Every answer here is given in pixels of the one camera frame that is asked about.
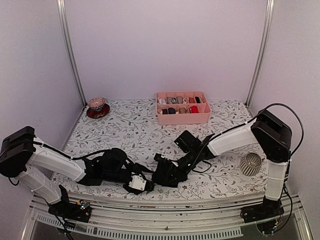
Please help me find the right aluminium frame post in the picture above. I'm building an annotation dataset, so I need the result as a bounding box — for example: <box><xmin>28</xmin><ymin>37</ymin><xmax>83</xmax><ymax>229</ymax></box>
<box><xmin>245</xmin><ymin>0</ymin><xmax>275</xmax><ymax>108</ymax></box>

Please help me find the black underwear beige waistband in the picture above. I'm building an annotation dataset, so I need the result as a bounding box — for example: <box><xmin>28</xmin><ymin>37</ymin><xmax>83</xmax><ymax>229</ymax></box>
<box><xmin>194</xmin><ymin>96</ymin><xmax>203</xmax><ymax>104</ymax></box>

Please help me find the striped round cup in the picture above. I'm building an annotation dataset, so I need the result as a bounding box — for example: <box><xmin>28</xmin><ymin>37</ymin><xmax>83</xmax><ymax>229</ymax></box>
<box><xmin>239</xmin><ymin>152</ymin><xmax>262</xmax><ymax>177</ymax></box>

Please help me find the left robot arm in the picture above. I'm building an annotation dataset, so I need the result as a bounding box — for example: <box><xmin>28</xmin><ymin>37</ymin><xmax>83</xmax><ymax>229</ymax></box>
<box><xmin>0</xmin><ymin>126</ymin><xmax>154</xmax><ymax>217</ymax></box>

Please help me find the aluminium frame post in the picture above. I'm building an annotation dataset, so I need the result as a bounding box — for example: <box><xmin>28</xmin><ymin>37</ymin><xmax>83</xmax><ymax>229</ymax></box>
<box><xmin>245</xmin><ymin>0</ymin><xmax>275</xmax><ymax>108</ymax></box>
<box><xmin>56</xmin><ymin>0</ymin><xmax>87</xmax><ymax>107</ymax></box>

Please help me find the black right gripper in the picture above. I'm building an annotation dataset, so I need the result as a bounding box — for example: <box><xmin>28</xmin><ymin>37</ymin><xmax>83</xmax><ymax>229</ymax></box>
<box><xmin>164</xmin><ymin>150</ymin><xmax>200</xmax><ymax>185</ymax></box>

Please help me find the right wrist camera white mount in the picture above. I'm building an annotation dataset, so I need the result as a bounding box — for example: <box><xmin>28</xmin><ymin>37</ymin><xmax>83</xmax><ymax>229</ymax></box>
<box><xmin>153</xmin><ymin>153</ymin><xmax>179</xmax><ymax>167</ymax></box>

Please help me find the left aluminium frame post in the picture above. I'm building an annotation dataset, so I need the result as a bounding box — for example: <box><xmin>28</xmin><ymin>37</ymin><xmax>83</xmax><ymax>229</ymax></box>
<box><xmin>56</xmin><ymin>0</ymin><xmax>87</xmax><ymax>107</ymax></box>

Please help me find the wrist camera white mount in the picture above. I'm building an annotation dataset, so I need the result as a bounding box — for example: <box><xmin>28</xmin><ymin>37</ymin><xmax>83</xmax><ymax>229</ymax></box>
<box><xmin>153</xmin><ymin>153</ymin><xmax>179</xmax><ymax>167</ymax></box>
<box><xmin>128</xmin><ymin>175</ymin><xmax>155</xmax><ymax>192</ymax></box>

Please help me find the aluminium front rail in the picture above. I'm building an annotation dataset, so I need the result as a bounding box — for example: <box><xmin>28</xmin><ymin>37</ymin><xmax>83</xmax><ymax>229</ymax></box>
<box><xmin>23</xmin><ymin>192</ymin><xmax>313</xmax><ymax>240</ymax></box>

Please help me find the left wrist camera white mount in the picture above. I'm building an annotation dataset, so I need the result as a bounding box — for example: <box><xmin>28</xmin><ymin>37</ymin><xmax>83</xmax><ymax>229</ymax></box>
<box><xmin>128</xmin><ymin>175</ymin><xmax>155</xmax><ymax>192</ymax></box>

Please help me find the black underwear white lettering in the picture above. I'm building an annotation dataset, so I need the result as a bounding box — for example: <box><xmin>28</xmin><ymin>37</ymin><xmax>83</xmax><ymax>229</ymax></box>
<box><xmin>151</xmin><ymin>160</ymin><xmax>188</xmax><ymax>188</ymax></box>

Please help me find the floral patterned table mat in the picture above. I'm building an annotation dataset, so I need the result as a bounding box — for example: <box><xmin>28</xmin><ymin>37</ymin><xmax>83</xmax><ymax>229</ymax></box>
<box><xmin>52</xmin><ymin>99</ymin><xmax>268</xmax><ymax>201</ymax></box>

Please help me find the red patterned pincushion on saucer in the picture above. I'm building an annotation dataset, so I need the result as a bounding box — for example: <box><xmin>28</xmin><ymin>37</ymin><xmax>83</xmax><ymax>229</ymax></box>
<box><xmin>86</xmin><ymin>97</ymin><xmax>110</xmax><ymax>119</ymax></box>

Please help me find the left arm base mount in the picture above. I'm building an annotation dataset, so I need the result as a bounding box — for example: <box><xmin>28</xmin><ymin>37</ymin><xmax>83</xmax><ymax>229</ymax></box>
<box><xmin>48</xmin><ymin>185</ymin><xmax>92</xmax><ymax>223</ymax></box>

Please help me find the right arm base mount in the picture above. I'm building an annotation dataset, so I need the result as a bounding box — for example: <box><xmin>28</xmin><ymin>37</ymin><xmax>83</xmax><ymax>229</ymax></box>
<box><xmin>240</xmin><ymin>196</ymin><xmax>284</xmax><ymax>223</ymax></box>

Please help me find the pink divided storage box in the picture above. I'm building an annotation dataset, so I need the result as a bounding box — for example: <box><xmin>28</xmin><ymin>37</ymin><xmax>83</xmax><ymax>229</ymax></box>
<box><xmin>155</xmin><ymin>91</ymin><xmax>211</xmax><ymax>125</ymax></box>

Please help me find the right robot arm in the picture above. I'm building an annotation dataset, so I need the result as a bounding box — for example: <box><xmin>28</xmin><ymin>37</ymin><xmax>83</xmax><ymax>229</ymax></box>
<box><xmin>173</xmin><ymin>103</ymin><xmax>296</xmax><ymax>218</ymax></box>

